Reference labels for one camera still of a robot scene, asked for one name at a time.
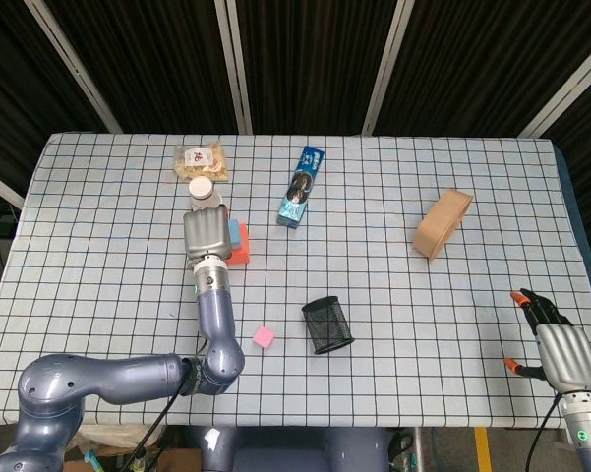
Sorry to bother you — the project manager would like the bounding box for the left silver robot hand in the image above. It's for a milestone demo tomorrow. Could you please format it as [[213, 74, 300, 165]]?
[[183, 203, 233, 265]]

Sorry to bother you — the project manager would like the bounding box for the white paper cup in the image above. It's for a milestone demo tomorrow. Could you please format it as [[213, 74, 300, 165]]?
[[188, 176, 226, 212]]

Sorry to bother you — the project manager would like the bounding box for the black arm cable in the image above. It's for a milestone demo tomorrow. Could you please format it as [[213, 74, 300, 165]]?
[[519, 392, 562, 472], [122, 338, 212, 472]]

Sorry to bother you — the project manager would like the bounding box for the black mesh pen holder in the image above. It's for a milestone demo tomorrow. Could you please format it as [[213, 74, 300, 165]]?
[[301, 295, 356, 356]]

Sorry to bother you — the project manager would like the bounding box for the metal table leg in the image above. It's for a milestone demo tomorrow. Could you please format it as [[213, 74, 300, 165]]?
[[412, 426, 427, 472]]

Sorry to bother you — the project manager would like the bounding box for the clear snack bag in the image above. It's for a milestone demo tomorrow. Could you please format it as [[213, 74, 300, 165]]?
[[171, 141, 231, 183]]

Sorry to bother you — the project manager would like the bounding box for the white checkered tablecloth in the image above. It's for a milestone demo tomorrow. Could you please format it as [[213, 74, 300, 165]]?
[[0, 131, 591, 428]]

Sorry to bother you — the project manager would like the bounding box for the white plastic bag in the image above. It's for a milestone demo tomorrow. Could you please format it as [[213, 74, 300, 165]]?
[[78, 425, 166, 452]]

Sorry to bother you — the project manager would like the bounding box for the blue cookie box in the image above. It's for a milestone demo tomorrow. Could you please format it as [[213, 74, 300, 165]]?
[[275, 146, 327, 231]]

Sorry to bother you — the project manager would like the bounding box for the blue-grey robot torso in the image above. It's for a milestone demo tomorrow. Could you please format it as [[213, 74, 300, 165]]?
[[184, 425, 392, 472]]

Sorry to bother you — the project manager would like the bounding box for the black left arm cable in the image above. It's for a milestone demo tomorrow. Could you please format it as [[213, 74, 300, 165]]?
[[122, 338, 212, 472]]

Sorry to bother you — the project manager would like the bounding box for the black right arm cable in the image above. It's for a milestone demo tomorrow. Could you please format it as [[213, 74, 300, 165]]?
[[519, 392, 562, 472]]

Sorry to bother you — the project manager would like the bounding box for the tan oval container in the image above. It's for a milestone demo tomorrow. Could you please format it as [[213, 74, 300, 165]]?
[[412, 188, 475, 263]]

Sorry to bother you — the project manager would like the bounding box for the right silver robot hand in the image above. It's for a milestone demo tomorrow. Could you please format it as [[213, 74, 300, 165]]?
[[502, 288, 591, 394]]

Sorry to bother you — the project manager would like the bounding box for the white partition frame post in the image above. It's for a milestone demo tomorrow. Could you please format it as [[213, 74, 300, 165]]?
[[0, 164, 26, 210], [23, 0, 124, 135], [517, 41, 591, 139], [360, 0, 415, 136], [213, 0, 254, 136]]

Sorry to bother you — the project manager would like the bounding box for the large orange foam cube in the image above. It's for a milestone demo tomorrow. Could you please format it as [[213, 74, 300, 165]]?
[[224, 222, 254, 267]]

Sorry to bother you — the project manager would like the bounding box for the small pink foam cube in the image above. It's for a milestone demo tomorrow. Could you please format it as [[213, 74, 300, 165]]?
[[253, 324, 276, 351]]

